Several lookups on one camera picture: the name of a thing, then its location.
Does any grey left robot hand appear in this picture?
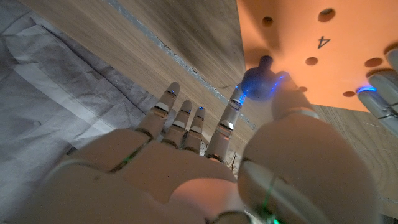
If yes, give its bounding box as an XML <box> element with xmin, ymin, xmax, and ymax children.
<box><xmin>356</xmin><ymin>46</ymin><xmax>398</xmax><ymax>138</ymax></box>

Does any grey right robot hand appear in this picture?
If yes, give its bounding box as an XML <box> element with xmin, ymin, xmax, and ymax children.
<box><xmin>15</xmin><ymin>71</ymin><xmax>383</xmax><ymax>224</ymax></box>

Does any orange peg board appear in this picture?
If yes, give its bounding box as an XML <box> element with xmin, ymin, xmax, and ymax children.
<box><xmin>236</xmin><ymin>0</ymin><xmax>398</xmax><ymax>113</ymax></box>

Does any blue peg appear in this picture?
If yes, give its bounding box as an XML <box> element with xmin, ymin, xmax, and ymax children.
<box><xmin>240</xmin><ymin>55</ymin><xmax>283</xmax><ymax>101</ymax></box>

